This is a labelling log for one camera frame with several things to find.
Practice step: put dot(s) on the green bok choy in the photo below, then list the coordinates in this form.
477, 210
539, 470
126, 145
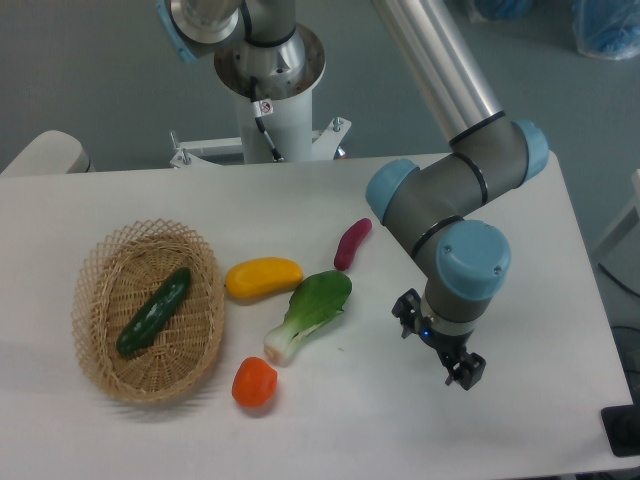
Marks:
316, 301

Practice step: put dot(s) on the black device at table edge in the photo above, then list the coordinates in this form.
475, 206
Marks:
621, 425

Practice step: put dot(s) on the yellow mango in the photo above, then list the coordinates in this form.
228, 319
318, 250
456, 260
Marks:
262, 277

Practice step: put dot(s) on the white chair back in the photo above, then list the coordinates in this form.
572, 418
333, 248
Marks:
51, 153

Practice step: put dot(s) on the dark green cucumber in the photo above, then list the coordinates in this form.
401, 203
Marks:
141, 331

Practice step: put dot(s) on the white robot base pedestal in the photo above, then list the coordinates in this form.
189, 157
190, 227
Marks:
272, 90

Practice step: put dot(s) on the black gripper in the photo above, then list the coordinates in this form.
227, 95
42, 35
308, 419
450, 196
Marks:
448, 339

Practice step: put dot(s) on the purple sweet potato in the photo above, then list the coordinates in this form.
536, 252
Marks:
350, 242

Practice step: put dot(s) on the woven wicker basket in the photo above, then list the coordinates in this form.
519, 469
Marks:
117, 278

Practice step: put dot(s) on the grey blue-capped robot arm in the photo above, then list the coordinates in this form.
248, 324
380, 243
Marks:
427, 210

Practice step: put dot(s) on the blue plastic bag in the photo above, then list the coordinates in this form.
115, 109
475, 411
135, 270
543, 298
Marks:
606, 30
502, 10

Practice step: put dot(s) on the orange bell pepper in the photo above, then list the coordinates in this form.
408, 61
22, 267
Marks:
255, 383

